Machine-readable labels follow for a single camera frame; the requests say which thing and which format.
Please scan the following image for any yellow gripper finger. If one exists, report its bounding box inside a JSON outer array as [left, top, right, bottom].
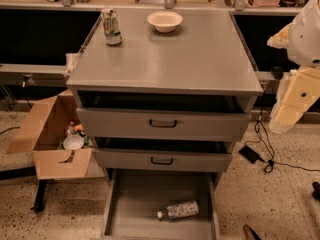
[[267, 24, 290, 49], [269, 104, 303, 134]]

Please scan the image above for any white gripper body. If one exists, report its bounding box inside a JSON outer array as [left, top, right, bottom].
[[282, 67, 320, 113]]

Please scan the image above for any clear plastic water bottle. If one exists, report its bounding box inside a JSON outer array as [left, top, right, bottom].
[[157, 200, 199, 220]]

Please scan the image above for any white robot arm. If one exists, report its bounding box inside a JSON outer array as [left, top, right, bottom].
[[267, 0, 320, 134]]

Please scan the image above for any grey top drawer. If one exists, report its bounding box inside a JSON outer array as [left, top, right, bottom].
[[77, 108, 251, 142]]

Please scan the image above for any grey drawer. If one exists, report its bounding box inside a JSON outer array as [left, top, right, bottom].
[[77, 108, 251, 142], [94, 148, 232, 173], [100, 169, 221, 240]]

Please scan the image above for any grey metal drawer cabinet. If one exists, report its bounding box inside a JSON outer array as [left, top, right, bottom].
[[65, 7, 264, 240]]

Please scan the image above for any grey bottom drawer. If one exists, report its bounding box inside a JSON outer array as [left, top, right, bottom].
[[100, 169, 221, 240]]

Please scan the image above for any grey middle drawer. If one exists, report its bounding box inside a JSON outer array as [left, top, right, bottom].
[[94, 148, 232, 173]]

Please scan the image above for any black remote on shelf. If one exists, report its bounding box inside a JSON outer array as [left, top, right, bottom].
[[271, 67, 284, 80]]

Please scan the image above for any black power adapter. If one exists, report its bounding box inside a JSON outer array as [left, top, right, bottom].
[[239, 146, 259, 163]]

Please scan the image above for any white paper bowl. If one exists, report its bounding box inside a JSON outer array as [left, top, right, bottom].
[[147, 11, 183, 33]]

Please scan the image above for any green white soda can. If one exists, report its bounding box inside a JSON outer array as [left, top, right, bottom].
[[101, 8, 122, 46]]

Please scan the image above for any white bowl in box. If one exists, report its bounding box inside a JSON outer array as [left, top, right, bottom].
[[63, 135, 84, 150]]

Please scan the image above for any brown cardboard box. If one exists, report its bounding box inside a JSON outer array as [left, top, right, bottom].
[[7, 91, 103, 179]]

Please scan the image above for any black table leg base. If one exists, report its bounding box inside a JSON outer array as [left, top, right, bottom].
[[31, 180, 47, 213]]

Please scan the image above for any black floor cable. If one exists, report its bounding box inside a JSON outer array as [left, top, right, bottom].
[[244, 107, 320, 174]]

